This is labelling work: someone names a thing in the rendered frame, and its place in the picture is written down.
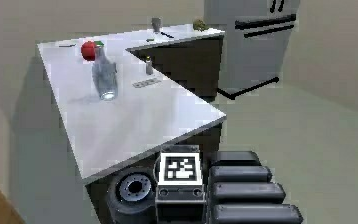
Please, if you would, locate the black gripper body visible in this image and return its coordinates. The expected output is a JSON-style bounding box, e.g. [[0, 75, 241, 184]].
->
[[105, 166, 159, 224]]

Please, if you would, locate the white-topped dark kitchen counter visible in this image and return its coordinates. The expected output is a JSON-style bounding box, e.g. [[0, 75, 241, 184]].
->
[[36, 23, 227, 224]]

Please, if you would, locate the green-brown lumpy produce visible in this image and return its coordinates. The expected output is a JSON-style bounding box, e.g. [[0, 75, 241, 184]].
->
[[192, 18, 209, 32]]

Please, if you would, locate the clear glass bottle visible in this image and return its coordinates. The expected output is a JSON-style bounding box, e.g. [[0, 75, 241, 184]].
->
[[91, 45, 119, 102]]

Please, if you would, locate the small grey shaker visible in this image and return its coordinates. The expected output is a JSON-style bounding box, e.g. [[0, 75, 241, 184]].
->
[[145, 55, 154, 76]]

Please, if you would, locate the red tomato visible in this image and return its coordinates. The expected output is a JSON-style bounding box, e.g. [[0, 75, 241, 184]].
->
[[80, 40, 98, 62]]

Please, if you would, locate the grey cup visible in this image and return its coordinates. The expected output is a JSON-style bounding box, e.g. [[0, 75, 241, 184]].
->
[[151, 17, 163, 34]]

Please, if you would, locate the grey fridge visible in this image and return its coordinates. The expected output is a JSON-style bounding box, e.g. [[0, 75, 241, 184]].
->
[[203, 0, 301, 96]]

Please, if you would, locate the black fridge handle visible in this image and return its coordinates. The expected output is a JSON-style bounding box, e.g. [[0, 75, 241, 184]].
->
[[234, 13, 297, 31], [243, 24, 295, 39]]

